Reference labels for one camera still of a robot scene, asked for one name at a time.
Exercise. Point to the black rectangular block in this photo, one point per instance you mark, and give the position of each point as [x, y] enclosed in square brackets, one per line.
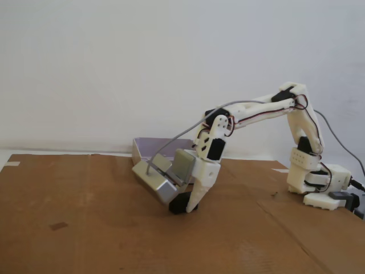
[178, 205]

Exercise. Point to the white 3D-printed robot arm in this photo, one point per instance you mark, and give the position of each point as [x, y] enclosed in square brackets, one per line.
[305, 120]

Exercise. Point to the white masking tape piece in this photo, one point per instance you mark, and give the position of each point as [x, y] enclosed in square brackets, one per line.
[12, 164]

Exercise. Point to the silver webcam with grey clip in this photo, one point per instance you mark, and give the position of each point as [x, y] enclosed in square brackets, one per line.
[154, 182]

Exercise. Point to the grey table clamp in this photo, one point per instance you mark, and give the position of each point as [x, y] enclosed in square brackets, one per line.
[339, 195]

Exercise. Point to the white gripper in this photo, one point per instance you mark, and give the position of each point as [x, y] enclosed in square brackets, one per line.
[207, 174]

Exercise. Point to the pale lilac plastic box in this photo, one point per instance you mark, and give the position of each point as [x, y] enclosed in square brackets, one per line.
[159, 147]

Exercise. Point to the brown cardboard sheet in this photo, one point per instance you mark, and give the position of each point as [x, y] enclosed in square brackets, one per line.
[114, 237]

